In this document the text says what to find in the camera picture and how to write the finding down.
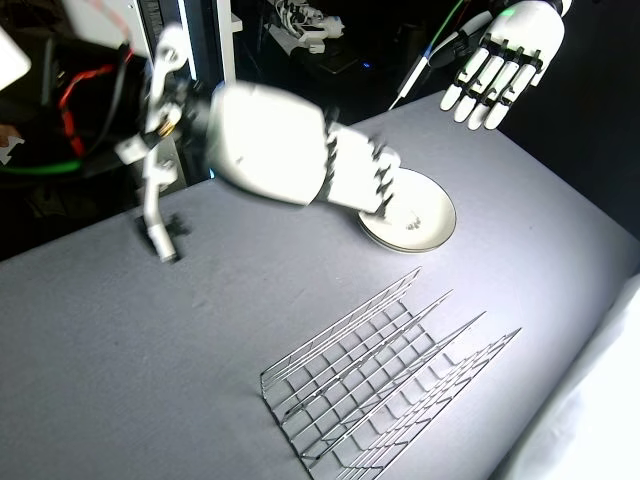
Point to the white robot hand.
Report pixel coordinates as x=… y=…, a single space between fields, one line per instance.
x=265 y=145
x=530 y=35

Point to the white plate with print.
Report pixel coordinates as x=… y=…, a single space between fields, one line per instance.
x=425 y=210
x=385 y=246

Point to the white robot body column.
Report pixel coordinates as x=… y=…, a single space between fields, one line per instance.
x=227 y=40

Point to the spare white robot hand part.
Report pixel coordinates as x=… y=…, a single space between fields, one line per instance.
x=305 y=27

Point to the grey table cloth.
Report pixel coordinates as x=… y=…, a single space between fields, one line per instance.
x=150 y=350

